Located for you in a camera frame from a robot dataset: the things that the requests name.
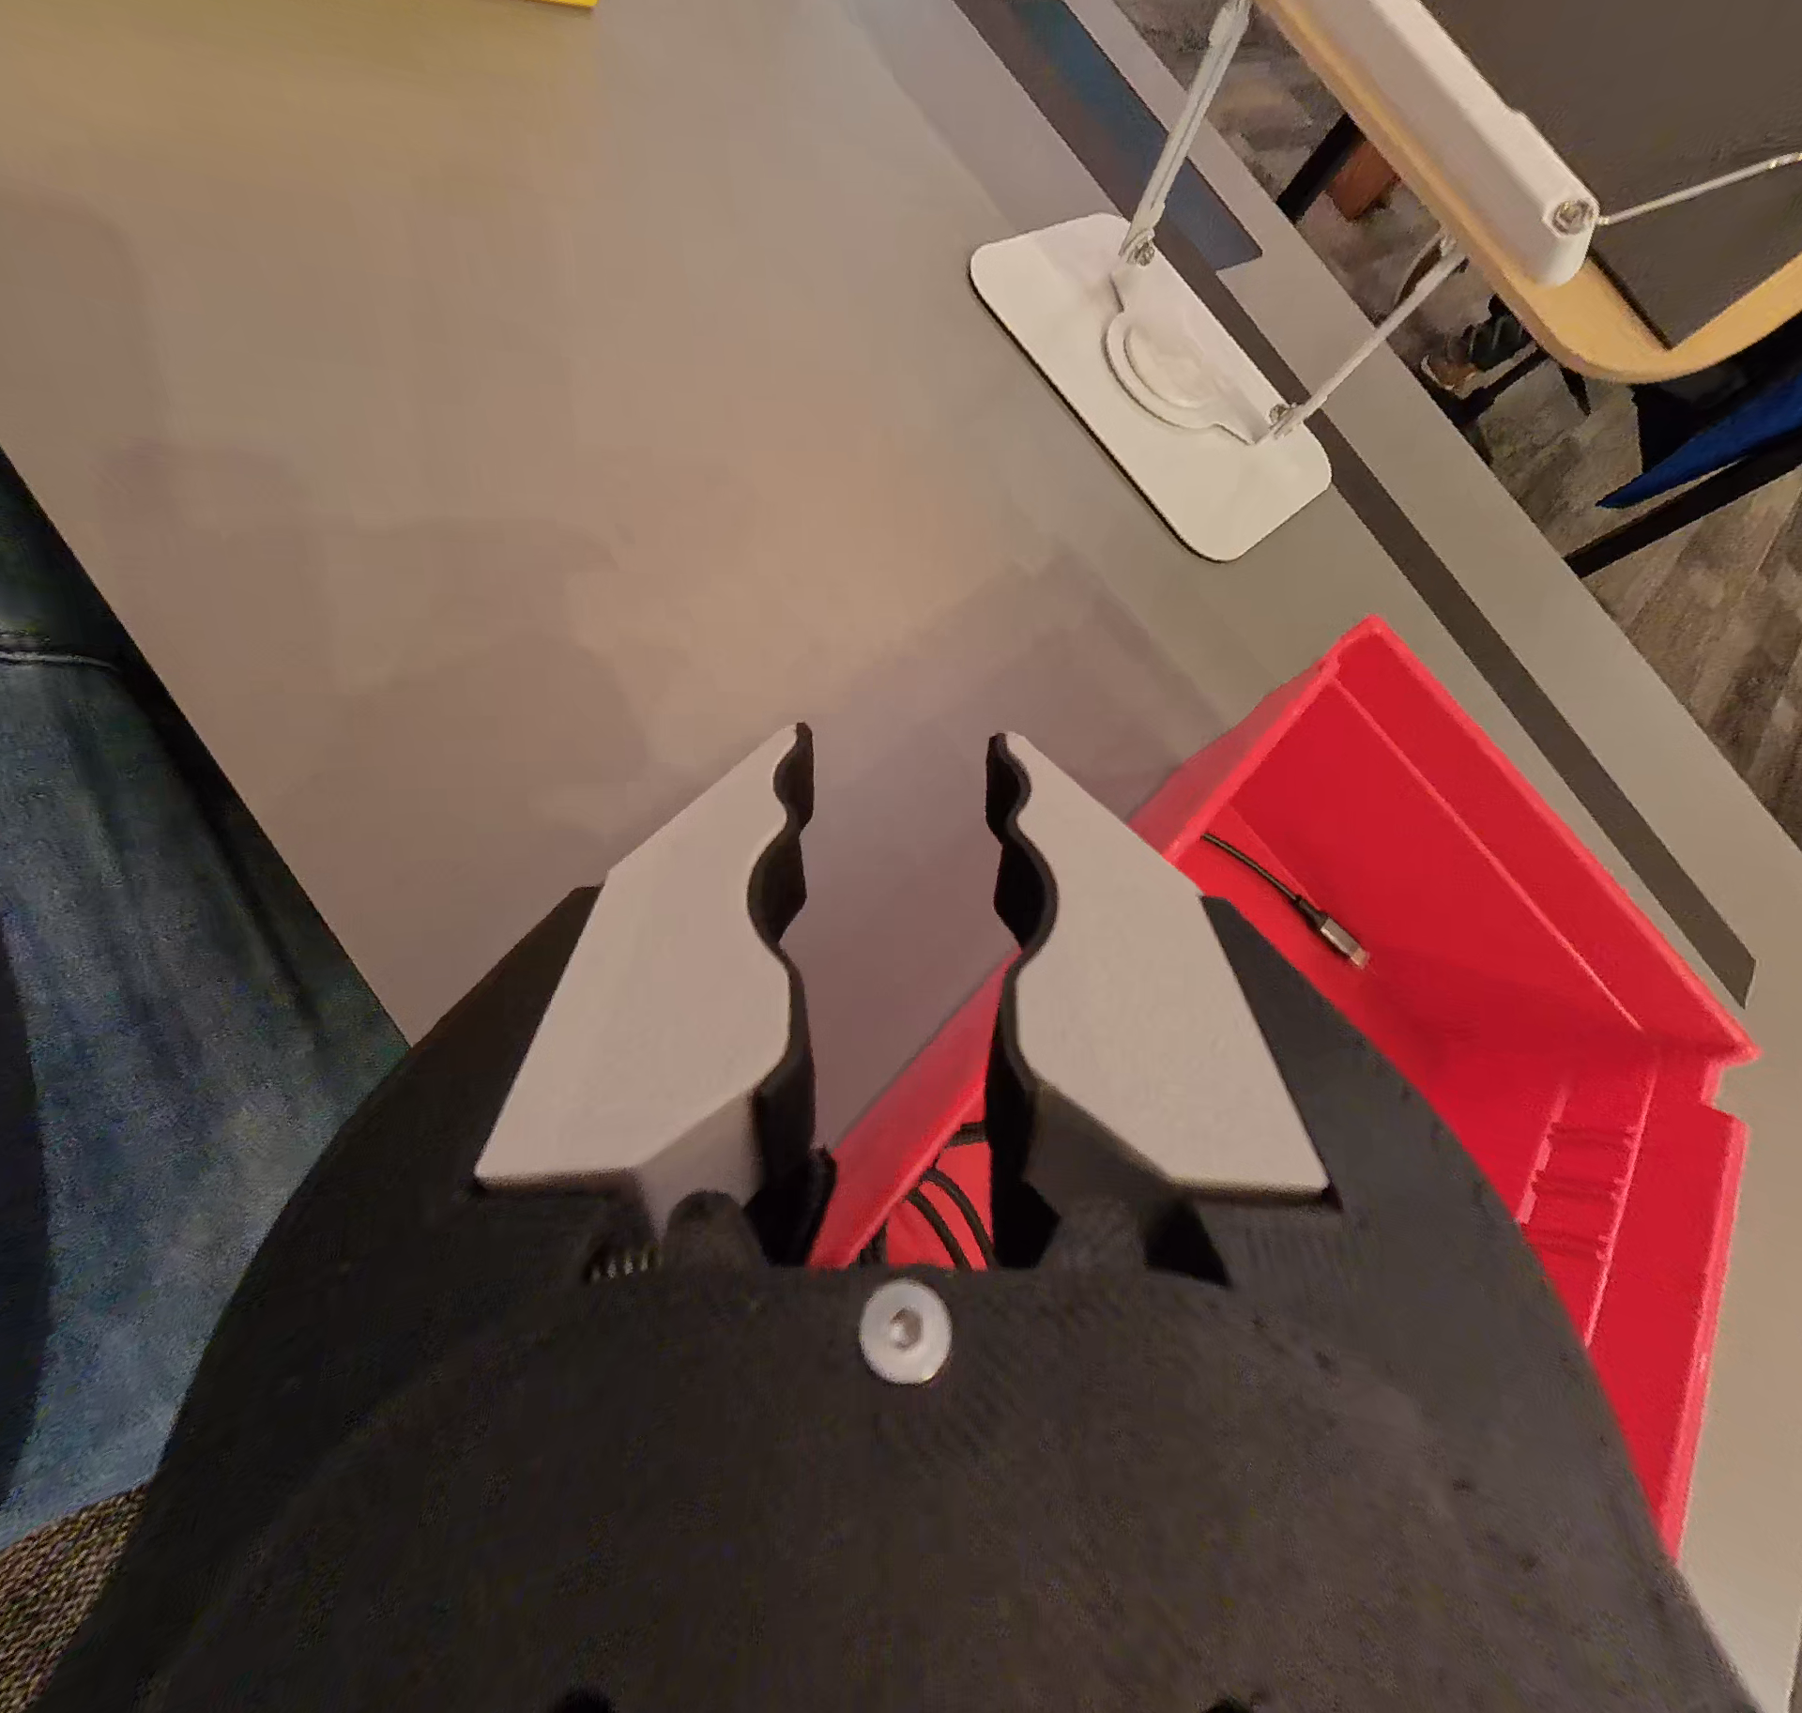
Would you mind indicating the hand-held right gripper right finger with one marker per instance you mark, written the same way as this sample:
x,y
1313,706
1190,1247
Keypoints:
x,y
1169,1051

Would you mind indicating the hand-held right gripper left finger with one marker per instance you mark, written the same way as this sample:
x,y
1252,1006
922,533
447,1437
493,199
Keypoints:
x,y
634,1039

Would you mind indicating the red plastic bin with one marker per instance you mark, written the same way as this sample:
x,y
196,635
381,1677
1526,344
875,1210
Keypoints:
x,y
1521,1039

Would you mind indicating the person's blue jeans leg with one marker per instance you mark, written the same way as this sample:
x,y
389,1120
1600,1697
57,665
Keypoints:
x,y
155,1039

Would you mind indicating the white stand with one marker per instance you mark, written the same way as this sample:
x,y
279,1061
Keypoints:
x,y
1184,389

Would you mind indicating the blue fabric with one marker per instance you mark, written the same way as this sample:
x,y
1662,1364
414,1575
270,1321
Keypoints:
x,y
1717,446

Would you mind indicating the wooden beam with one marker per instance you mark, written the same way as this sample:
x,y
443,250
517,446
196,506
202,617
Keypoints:
x,y
1365,179

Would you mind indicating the dark board with wooden rim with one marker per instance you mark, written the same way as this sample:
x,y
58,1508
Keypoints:
x,y
1690,81

